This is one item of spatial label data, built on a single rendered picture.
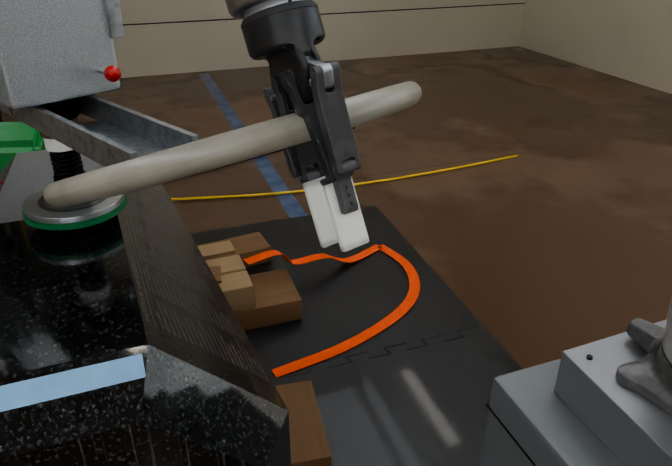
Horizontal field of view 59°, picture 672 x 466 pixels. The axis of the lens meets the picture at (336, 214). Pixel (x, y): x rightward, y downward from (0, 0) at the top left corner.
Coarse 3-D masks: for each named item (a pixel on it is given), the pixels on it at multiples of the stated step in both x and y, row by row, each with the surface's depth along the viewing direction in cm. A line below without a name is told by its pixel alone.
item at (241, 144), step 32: (352, 96) 60; (384, 96) 62; (416, 96) 68; (256, 128) 55; (288, 128) 55; (128, 160) 56; (160, 160) 55; (192, 160) 54; (224, 160) 55; (64, 192) 60; (96, 192) 58; (128, 192) 58
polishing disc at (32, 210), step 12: (36, 192) 136; (24, 204) 130; (36, 204) 130; (48, 204) 130; (84, 204) 130; (96, 204) 130; (108, 204) 130; (36, 216) 125; (48, 216) 125; (60, 216) 125; (72, 216) 125; (84, 216) 126; (96, 216) 127
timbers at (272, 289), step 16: (224, 240) 272; (240, 240) 272; (256, 240) 272; (224, 256) 259; (240, 256) 262; (272, 272) 245; (256, 288) 234; (272, 288) 234; (288, 288) 234; (256, 304) 225; (272, 304) 225; (288, 304) 226; (240, 320) 222; (256, 320) 225; (272, 320) 227; (288, 320) 230
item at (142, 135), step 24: (96, 96) 122; (24, 120) 122; (48, 120) 111; (96, 120) 123; (120, 120) 115; (144, 120) 107; (72, 144) 106; (96, 144) 98; (120, 144) 94; (144, 144) 107; (168, 144) 104
